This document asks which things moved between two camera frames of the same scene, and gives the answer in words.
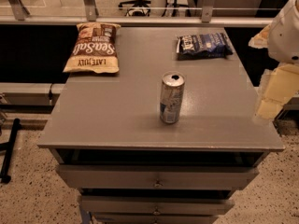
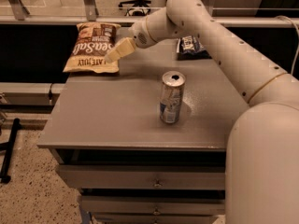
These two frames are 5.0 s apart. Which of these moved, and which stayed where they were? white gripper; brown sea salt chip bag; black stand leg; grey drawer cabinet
Moved: white gripper
Stayed: black stand leg; brown sea salt chip bag; grey drawer cabinet
